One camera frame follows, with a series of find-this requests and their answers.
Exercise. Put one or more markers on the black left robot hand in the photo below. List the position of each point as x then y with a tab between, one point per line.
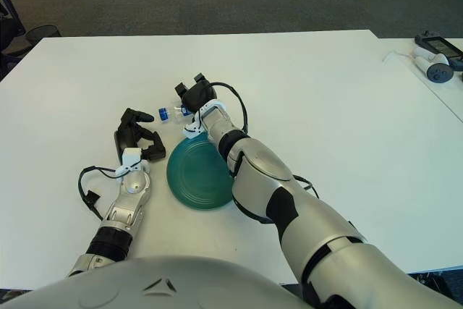
126	135

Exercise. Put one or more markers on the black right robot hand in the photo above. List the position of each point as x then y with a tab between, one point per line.
199	95

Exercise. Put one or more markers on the clear bottle with blue cap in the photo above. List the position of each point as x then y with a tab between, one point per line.
170	113

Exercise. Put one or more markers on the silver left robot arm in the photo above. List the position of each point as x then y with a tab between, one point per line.
124	207

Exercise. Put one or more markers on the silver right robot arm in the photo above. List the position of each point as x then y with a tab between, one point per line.
260	171

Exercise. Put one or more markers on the green round plate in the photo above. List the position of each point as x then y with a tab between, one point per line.
195	175

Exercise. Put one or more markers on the black mesh wastebasket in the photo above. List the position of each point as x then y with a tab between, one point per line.
42	34

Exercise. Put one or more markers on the silver robot torso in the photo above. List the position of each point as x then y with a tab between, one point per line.
144	287

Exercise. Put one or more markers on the black office chair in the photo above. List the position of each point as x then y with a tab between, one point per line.
7	26

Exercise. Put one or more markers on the white and grey controller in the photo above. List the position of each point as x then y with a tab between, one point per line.
439	73

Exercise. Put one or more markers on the black handheld device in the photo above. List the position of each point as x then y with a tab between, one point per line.
439	43

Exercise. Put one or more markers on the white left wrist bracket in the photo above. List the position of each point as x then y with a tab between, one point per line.
131	155

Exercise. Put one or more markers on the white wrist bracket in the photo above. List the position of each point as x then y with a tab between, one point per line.
131	155
191	130

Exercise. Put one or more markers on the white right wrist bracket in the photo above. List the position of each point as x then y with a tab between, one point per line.
191	130

